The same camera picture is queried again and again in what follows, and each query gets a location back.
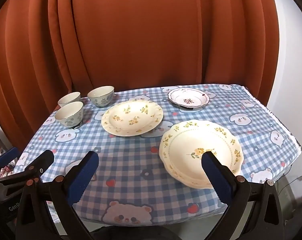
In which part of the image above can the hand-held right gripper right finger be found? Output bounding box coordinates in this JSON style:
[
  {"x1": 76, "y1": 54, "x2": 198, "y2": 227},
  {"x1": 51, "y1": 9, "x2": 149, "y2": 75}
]
[{"x1": 201, "y1": 151, "x2": 284, "y2": 240}]

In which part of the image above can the round cream yellow-floral plate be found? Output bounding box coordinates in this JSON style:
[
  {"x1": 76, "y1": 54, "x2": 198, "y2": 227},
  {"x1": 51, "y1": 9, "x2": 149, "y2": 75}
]
[{"x1": 101, "y1": 99, "x2": 164, "y2": 137}]

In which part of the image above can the black cable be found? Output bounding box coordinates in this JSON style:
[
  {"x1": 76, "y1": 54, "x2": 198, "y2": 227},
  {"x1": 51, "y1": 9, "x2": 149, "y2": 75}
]
[{"x1": 277, "y1": 169, "x2": 302, "y2": 197}]

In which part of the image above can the red-rimmed white plate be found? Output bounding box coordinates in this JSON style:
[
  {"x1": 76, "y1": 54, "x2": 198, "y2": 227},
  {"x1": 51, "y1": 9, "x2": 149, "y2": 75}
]
[{"x1": 168, "y1": 88, "x2": 211, "y2": 109}]

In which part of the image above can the red patterned bag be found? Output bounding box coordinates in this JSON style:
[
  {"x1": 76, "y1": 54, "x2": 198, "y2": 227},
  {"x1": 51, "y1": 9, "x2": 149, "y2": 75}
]
[{"x1": 0, "y1": 164, "x2": 17, "y2": 178}]

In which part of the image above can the blue checkered bear tablecloth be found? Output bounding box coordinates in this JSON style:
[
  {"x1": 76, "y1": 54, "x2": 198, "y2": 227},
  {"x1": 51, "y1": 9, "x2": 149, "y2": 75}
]
[{"x1": 14, "y1": 83, "x2": 302, "y2": 227}]

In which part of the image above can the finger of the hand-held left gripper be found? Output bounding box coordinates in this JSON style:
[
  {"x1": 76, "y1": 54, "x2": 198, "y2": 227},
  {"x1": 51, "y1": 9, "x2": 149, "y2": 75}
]
[
  {"x1": 0, "y1": 150, "x2": 54, "y2": 184},
  {"x1": 0, "y1": 147, "x2": 19, "y2": 178}
]

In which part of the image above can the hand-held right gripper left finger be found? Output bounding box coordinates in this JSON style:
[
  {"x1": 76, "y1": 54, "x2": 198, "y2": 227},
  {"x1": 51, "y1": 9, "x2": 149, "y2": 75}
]
[{"x1": 15, "y1": 151, "x2": 99, "y2": 240}]

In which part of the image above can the orange curtain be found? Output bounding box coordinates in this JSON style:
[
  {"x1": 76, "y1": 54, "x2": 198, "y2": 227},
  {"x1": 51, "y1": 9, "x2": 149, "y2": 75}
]
[{"x1": 0, "y1": 0, "x2": 283, "y2": 157}]

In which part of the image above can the white blue floral bowl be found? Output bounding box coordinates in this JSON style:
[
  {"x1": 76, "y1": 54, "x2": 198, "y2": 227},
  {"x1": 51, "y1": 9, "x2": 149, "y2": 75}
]
[
  {"x1": 57, "y1": 91, "x2": 81, "y2": 107},
  {"x1": 87, "y1": 86, "x2": 115, "y2": 108},
  {"x1": 55, "y1": 101, "x2": 84, "y2": 127}
]

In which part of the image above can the scalloped cream yellow-floral plate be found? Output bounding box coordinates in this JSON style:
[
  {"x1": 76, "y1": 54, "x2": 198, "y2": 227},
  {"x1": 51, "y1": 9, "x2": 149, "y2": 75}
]
[
  {"x1": 163, "y1": 156, "x2": 241, "y2": 190},
  {"x1": 159, "y1": 120, "x2": 244, "y2": 183}
]

